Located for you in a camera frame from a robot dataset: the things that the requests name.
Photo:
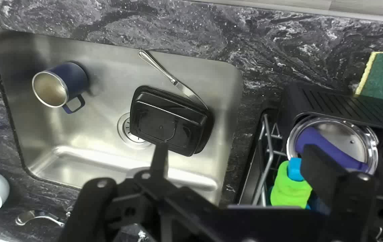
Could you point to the navy blue metal mug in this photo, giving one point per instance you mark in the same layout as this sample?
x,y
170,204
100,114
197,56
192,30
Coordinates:
x,y
72,76

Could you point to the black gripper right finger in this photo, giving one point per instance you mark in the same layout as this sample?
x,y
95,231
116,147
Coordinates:
x,y
348,197

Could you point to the green squeeze bottle blue cap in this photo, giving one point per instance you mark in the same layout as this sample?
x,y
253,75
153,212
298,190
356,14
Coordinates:
x,y
290,189

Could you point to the black dish rack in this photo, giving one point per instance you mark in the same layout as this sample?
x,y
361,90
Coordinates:
x,y
334,106

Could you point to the chrome faucet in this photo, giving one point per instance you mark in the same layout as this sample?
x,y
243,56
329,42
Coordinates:
x,y
34,217

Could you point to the black rectangular plastic tray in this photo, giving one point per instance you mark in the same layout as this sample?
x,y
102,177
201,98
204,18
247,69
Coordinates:
x,y
169,119

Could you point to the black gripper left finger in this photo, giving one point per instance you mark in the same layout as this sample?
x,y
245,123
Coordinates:
x,y
161,162

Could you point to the stainless steel sink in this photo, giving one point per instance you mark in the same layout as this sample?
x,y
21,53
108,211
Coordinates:
x,y
88,149

